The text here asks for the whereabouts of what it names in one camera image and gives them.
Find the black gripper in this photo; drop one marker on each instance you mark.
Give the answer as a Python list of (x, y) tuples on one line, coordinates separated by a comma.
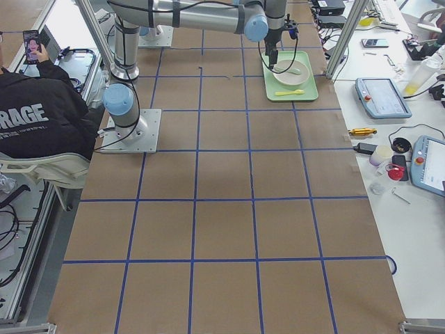
[(270, 45)]

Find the pale green plastic spoon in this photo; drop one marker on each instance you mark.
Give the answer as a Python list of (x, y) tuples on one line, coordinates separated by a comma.
[(291, 70)]

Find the white round plate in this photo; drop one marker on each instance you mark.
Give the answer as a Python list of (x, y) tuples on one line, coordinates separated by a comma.
[(289, 79)]

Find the yellow plastic fork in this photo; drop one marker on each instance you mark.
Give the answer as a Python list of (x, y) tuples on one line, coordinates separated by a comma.
[(287, 93)]

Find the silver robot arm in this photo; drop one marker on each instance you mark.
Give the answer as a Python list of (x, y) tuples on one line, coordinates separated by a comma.
[(149, 24), (150, 33)]

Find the person's hand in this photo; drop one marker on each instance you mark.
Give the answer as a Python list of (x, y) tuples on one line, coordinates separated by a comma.
[(40, 55)]

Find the light green plastic tray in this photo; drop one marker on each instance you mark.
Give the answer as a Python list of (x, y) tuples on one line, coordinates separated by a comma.
[(272, 84)]

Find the smartphone on desk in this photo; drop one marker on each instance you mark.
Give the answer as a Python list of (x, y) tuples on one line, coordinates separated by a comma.
[(378, 43)]

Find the blue teach pendant upper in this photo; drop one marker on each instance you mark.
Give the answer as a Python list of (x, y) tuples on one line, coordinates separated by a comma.
[(381, 98)]

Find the blue teach pendant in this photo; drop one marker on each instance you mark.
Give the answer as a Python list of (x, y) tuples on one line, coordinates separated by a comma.
[(427, 165), (381, 98)]

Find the white plastic cup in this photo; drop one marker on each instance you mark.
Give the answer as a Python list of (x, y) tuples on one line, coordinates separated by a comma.
[(381, 154)]

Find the clear squeeze bottle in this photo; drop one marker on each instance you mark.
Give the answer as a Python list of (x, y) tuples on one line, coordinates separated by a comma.
[(427, 68)]

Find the red round cap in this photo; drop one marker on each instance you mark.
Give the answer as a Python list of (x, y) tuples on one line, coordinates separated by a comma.
[(395, 173)]

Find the metal allen key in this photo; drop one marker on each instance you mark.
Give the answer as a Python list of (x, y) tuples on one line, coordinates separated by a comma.
[(396, 193)]

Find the blue teach pendant lower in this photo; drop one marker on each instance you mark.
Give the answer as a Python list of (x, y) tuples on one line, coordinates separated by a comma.
[(427, 165)]

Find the white office chair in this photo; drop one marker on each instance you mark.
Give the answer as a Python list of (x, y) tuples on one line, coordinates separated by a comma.
[(62, 171)]

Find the person in black shirt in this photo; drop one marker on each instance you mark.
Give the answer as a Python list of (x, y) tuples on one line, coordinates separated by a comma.
[(45, 116)]

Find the black smartphone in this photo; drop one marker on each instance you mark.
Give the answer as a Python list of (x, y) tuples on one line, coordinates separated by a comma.
[(32, 44)]

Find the aluminium frame post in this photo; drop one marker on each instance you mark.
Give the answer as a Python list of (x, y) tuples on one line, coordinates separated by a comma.
[(353, 18)]

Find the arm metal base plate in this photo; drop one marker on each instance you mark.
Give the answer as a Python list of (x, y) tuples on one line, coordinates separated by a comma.
[(164, 41), (135, 139)]

